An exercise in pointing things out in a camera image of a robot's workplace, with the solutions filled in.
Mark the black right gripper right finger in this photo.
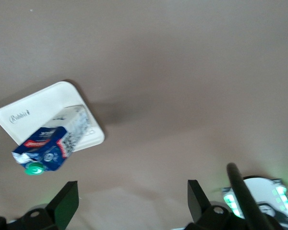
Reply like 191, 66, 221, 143
184, 179, 231, 230

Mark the cream tray with bear print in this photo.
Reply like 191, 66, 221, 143
0, 81, 105, 152

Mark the blue and white milk carton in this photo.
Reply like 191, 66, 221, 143
11, 104, 92, 176

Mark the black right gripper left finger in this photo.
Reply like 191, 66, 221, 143
16, 181, 79, 230

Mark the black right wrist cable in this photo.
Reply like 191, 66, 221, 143
227, 163, 278, 230

